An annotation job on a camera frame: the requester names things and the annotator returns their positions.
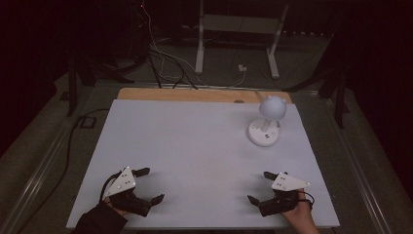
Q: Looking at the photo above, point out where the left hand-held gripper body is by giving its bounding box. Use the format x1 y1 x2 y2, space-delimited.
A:
101 166 154 218

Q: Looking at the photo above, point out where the black floor cable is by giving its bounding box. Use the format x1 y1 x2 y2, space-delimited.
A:
15 107 111 234

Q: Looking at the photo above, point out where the black cable bundle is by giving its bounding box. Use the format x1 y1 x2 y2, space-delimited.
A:
146 43 200 91

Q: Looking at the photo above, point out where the person's right hand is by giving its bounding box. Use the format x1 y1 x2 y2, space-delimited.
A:
281 188 319 227

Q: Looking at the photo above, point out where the hand-held gripper black cable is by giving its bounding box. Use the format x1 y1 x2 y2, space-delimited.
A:
98 171 124 203
297 190 316 211

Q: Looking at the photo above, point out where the white round-headed desk lamp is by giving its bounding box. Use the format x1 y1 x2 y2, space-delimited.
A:
247 95 288 148

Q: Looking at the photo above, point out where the white metal stand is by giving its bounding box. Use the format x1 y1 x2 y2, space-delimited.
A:
194 0 290 80

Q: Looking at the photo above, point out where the white table mat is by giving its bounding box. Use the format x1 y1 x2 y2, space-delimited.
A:
65 98 341 230

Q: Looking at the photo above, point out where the white floor cable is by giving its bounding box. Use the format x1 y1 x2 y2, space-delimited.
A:
141 4 247 90

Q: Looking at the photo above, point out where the wooden table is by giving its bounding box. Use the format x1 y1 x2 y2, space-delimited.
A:
116 87 293 105

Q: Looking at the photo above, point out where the person's left hand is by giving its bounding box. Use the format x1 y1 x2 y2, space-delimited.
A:
102 198 130 218

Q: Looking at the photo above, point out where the black tripod stand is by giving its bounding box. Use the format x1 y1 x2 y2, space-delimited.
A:
282 32 354 130
59 53 136 118

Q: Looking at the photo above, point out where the metal floor rail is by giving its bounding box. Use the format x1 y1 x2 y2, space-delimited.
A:
322 97 395 234
0 128 77 234

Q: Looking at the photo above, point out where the right hand-held gripper black cable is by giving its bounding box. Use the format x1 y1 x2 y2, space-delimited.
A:
297 190 316 211

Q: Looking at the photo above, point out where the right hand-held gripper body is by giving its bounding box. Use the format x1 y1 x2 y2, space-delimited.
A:
258 173 312 218

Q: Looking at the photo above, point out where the left hand-held gripper black cable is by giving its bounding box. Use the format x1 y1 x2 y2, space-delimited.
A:
98 171 124 203

